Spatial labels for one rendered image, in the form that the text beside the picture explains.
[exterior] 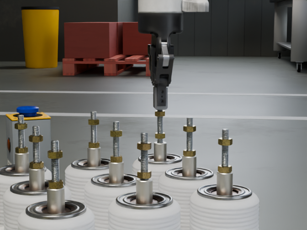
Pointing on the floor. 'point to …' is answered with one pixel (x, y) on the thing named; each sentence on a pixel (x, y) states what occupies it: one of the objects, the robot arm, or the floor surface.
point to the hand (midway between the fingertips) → (160, 97)
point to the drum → (40, 36)
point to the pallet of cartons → (104, 47)
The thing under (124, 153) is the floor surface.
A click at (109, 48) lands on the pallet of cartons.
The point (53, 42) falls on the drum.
